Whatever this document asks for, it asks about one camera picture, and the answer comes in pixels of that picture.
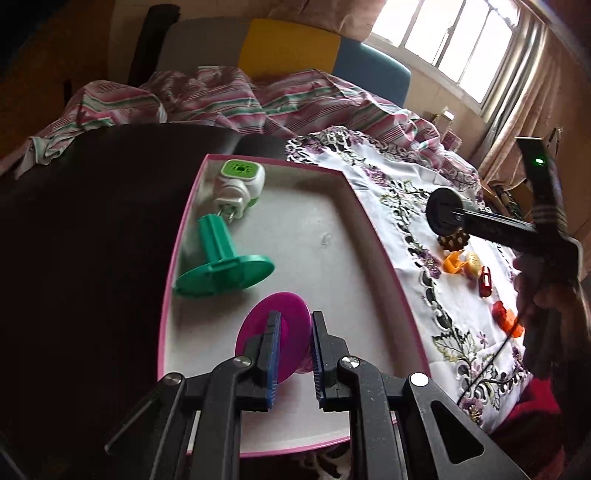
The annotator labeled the pink-edged white box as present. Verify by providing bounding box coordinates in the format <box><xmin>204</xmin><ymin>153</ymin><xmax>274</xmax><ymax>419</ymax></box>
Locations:
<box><xmin>157</xmin><ymin>154</ymin><xmax>432</xmax><ymax>459</ymax></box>

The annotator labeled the black round disc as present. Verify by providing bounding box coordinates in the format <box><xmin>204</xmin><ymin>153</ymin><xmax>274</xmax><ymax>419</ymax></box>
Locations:
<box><xmin>426</xmin><ymin>188</ymin><xmax>472</xmax><ymax>238</ymax></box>

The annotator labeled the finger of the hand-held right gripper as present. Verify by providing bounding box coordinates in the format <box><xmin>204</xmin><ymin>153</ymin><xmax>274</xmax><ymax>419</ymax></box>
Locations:
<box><xmin>450</xmin><ymin>208</ymin><xmax>540</xmax><ymax>246</ymax></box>

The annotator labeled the orange plastic block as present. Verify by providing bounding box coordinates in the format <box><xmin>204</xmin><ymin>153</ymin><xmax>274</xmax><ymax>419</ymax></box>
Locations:
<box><xmin>503</xmin><ymin>309</ymin><xmax>526</xmax><ymax>337</ymax></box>

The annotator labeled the pink striped blanket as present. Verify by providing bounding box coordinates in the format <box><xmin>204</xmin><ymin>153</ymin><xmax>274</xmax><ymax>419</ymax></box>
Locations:
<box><xmin>14</xmin><ymin>65</ymin><xmax>481</xmax><ymax>185</ymax></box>

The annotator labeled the grey headboard panel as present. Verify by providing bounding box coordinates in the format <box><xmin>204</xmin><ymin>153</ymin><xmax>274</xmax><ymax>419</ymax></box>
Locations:
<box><xmin>154</xmin><ymin>18</ymin><xmax>252</xmax><ymax>75</ymax></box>

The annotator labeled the beige curtain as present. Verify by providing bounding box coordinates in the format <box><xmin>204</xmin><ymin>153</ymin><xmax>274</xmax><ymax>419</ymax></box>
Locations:
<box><xmin>475</xmin><ymin>14</ymin><xmax>591</xmax><ymax>185</ymax></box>

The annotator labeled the person's right hand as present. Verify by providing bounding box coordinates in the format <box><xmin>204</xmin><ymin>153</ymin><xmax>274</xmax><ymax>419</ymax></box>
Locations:
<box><xmin>514</xmin><ymin>255</ymin><xmax>585</xmax><ymax>321</ymax></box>

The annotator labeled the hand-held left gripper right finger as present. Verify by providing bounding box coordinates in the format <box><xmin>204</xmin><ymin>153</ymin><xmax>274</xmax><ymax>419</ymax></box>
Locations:
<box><xmin>310</xmin><ymin>311</ymin><xmax>532</xmax><ymax>480</ymax></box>

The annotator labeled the magenta plastic disc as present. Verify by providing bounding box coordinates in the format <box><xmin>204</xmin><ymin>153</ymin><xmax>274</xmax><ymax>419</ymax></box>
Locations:
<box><xmin>235</xmin><ymin>292</ymin><xmax>311</xmax><ymax>384</ymax></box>

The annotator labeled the brown flower-shaped piece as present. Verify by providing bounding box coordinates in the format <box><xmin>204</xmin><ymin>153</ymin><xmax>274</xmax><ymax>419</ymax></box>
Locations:
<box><xmin>438</xmin><ymin>231</ymin><xmax>470</xmax><ymax>251</ymax></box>

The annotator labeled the red cloth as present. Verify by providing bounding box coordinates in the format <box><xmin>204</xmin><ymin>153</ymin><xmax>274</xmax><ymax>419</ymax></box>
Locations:
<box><xmin>489</xmin><ymin>376</ymin><xmax>571</xmax><ymax>464</ymax></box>

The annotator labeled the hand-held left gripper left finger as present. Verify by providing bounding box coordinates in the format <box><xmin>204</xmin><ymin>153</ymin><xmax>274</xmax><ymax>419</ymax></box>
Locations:
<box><xmin>105</xmin><ymin>311</ymin><xmax>282</xmax><ymax>480</ymax></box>

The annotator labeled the blue headboard panel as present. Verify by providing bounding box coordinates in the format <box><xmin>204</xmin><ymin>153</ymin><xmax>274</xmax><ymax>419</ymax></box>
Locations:
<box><xmin>332</xmin><ymin>37</ymin><xmax>411</xmax><ymax>103</ymax></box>

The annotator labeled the white embroidered floral tablecloth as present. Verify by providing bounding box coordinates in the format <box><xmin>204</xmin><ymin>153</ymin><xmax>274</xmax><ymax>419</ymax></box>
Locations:
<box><xmin>285</xmin><ymin>126</ymin><xmax>532</xmax><ymax>432</ymax></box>

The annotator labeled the black chair back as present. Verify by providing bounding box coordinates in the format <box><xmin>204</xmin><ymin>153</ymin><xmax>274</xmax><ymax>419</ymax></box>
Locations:
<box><xmin>127</xmin><ymin>4</ymin><xmax>181</xmax><ymax>88</ymax></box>

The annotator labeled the barred window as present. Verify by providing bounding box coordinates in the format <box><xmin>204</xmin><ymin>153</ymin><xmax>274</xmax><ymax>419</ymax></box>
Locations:
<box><xmin>369</xmin><ymin>0</ymin><xmax>522</xmax><ymax>109</ymax></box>

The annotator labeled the yellow headboard panel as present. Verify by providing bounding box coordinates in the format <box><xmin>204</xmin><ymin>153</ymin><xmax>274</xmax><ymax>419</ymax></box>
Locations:
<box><xmin>238</xmin><ymin>18</ymin><xmax>342</xmax><ymax>77</ymax></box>

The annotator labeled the green plastic spool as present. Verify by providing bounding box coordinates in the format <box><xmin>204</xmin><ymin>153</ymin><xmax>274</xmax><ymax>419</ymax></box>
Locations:
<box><xmin>174</xmin><ymin>215</ymin><xmax>275</xmax><ymax>297</ymax></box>

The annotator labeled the thin black cable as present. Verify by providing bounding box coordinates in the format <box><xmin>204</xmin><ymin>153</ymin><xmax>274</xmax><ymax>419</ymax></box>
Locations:
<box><xmin>457</xmin><ymin>318</ymin><xmax>522</xmax><ymax>407</ymax></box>

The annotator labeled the white green plug-in device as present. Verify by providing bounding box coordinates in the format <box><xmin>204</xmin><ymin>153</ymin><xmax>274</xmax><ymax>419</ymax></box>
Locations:
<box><xmin>213</xmin><ymin>159</ymin><xmax>267</xmax><ymax>225</ymax></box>

